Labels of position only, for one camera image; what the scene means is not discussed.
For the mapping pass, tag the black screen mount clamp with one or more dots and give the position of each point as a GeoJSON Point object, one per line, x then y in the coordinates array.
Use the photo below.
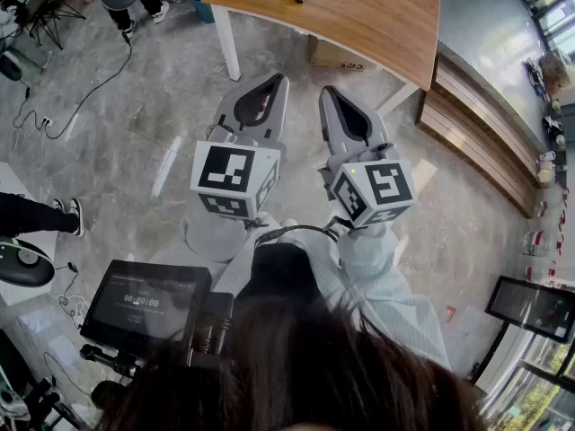
{"type": "Point", "coordinates": [215, 326]}

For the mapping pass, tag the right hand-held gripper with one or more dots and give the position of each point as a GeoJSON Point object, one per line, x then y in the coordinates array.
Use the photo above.
{"type": "Point", "coordinates": [386, 184]}

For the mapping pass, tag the brown bundle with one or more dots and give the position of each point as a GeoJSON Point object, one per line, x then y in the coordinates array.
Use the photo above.
{"type": "Point", "coordinates": [553, 72]}

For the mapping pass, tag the person's left forearm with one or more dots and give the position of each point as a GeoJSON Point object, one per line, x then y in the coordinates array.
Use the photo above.
{"type": "Point", "coordinates": [211, 240]}

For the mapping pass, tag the person's right shoe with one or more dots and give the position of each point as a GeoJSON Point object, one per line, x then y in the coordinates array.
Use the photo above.
{"type": "Point", "coordinates": [289, 222]}

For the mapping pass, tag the black and white round device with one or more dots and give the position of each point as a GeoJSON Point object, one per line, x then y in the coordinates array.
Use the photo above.
{"type": "Point", "coordinates": [24, 263]}

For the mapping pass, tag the black timer screen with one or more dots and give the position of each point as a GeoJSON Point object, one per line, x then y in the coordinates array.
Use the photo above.
{"type": "Point", "coordinates": [144, 303]}

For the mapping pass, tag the cardboard box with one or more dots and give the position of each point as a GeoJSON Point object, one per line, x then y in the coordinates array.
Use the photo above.
{"type": "Point", "coordinates": [332, 54]}

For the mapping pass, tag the white power strip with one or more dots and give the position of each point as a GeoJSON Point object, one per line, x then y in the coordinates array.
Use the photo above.
{"type": "Point", "coordinates": [46, 121]}

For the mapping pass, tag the wooden table with white legs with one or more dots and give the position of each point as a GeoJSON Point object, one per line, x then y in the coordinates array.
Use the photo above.
{"type": "Point", "coordinates": [368, 20]}

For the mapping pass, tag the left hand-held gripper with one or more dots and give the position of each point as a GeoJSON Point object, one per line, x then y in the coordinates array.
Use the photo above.
{"type": "Point", "coordinates": [224, 169]}

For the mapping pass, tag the person's right forearm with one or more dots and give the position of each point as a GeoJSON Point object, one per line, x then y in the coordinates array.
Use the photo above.
{"type": "Point", "coordinates": [386, 276]}

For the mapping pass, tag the black tripod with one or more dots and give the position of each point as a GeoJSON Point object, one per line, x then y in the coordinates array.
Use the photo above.
{"type": "Point", "coordinates": [49, 14]}

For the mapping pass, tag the person's torso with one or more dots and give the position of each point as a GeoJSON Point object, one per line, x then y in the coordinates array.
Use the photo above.
{"type": "Point", "coordinates": [280, 272]}

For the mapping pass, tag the wooden slatted bench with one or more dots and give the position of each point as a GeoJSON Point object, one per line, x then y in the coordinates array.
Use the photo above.
{"type": "Point", "coordinates": [476, 137]}

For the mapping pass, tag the black framed monitor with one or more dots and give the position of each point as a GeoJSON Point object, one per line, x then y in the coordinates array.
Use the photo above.
{"type": "Point", "coordinates": [530, 308]}

